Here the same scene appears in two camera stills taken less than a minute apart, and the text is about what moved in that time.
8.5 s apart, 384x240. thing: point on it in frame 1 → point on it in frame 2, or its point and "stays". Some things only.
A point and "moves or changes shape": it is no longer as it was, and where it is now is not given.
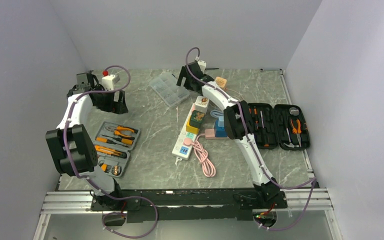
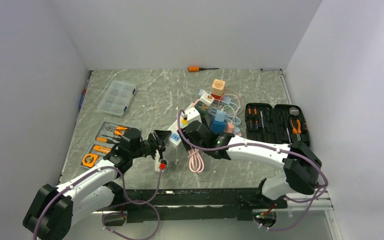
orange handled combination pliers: (120, 130) stays
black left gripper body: (105, 102) → (144, 148)
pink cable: (202, 154) → (196, 163)
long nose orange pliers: (297, 131) stays
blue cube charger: (220, 131) moves or changes shape
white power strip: (181, 150) moves or changes shape
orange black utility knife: (107, 150) stays
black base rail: (163, 205) stays
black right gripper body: (189, 81) → (187, 137)
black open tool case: (283, 124) stays
